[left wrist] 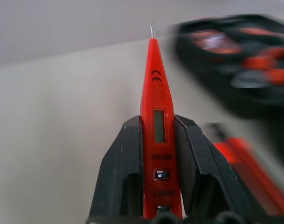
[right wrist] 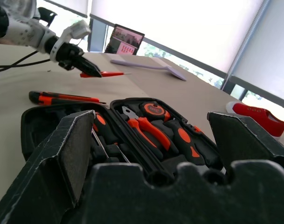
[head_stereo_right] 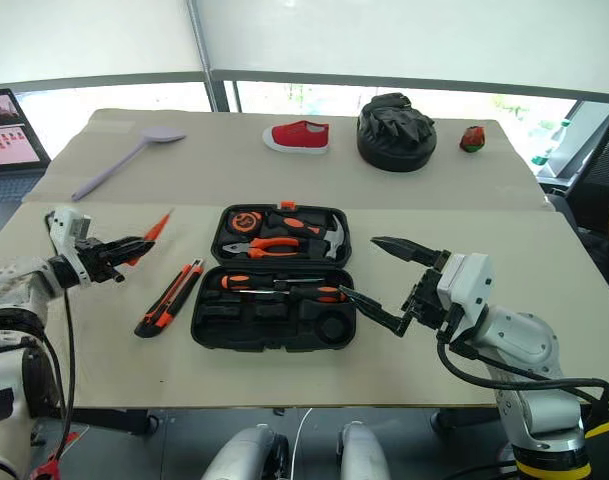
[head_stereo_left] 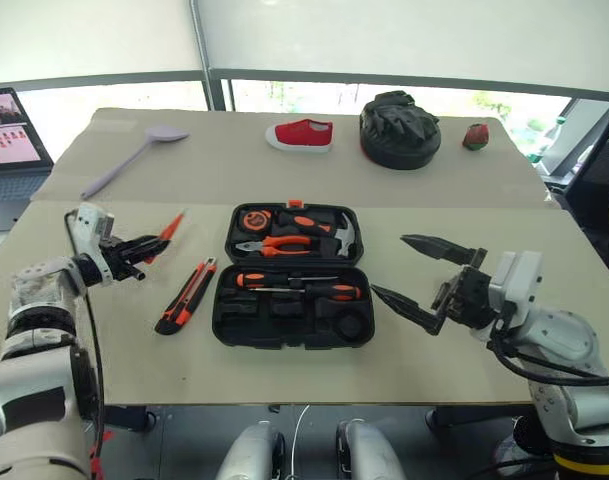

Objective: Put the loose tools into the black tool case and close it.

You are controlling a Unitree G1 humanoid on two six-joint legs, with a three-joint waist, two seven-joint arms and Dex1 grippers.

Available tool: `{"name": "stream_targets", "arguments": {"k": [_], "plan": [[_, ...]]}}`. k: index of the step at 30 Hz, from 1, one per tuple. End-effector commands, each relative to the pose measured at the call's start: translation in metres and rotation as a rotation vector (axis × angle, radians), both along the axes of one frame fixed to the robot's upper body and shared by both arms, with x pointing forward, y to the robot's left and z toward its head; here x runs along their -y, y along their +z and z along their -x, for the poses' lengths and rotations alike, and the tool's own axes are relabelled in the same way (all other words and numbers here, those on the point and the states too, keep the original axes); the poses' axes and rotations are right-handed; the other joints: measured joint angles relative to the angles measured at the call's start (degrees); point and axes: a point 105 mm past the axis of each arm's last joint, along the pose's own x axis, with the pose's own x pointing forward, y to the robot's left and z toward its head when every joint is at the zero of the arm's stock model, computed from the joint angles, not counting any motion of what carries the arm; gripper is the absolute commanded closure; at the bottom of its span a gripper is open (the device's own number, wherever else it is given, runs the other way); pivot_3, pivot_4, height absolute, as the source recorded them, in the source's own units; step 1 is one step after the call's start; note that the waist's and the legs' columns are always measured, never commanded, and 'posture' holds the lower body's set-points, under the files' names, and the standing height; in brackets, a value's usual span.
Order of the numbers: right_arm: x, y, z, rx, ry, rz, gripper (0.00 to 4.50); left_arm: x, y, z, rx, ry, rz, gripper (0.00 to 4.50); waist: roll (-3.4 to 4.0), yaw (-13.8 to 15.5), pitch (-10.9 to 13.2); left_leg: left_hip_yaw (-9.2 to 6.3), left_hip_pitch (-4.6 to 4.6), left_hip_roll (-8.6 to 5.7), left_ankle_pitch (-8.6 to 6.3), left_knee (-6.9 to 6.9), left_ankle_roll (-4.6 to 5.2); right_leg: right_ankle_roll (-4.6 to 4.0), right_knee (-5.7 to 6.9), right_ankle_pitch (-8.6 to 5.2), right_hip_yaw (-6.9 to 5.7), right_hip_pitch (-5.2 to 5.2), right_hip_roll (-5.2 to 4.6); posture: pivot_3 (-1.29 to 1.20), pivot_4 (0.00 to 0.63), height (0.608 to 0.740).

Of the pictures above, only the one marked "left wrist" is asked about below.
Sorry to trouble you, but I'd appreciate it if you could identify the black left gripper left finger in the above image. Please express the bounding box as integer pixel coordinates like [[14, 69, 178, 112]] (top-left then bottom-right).
[[89, 115, 145, 219]]

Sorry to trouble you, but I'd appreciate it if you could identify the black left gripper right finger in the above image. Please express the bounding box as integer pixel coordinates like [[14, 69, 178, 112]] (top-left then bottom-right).
[[173, 114, 265, 221]]

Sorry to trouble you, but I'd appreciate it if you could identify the red voltage tester pen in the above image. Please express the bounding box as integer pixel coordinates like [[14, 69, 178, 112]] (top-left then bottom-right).
[[139, 20, 184, 220]]

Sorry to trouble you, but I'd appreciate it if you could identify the black tool case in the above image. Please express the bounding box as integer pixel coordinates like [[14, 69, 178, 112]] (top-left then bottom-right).
[[172, 14, 284, 164]]

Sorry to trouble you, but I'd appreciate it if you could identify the red and black hand tool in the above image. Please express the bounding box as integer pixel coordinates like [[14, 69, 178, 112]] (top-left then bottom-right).
[[206, 123, 284, 217]]

